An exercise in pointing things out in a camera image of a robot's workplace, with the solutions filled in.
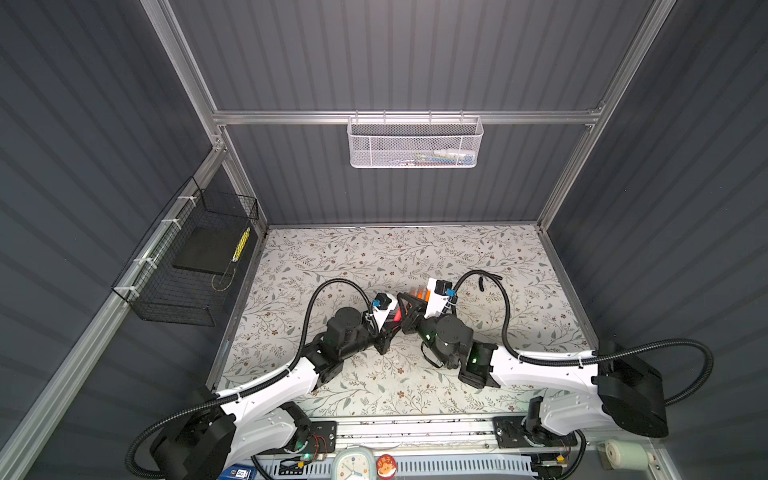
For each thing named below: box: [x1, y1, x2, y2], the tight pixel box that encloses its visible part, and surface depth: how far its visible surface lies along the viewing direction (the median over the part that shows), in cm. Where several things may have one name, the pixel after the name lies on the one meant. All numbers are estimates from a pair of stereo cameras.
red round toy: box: [376, 454, 397, 480], surface depth 71 cm
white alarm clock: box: [331, 447, 377, 480], surface depth 69 cm
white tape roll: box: [605, 439, 649, 470], surface depth 66 cm
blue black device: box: [220, 465, 258, 480], surface depth 68 cm
